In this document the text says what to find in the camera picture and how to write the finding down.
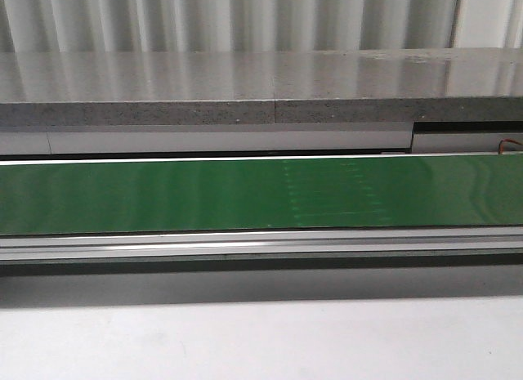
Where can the green conveyor belt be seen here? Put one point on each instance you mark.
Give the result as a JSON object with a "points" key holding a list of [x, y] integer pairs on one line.
{"points": [[175, 195]]}

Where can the grey speckled stone counter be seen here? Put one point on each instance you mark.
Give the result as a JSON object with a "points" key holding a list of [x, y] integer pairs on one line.
{"points": [[88, 89]]}

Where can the white pleated curtain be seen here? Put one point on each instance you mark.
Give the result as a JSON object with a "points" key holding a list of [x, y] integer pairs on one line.
{"points": [[257, 25]]}

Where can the aluminium conveyor frame rail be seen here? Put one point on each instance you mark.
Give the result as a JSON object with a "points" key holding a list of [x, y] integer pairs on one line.
{"points": [[452, 240]]}

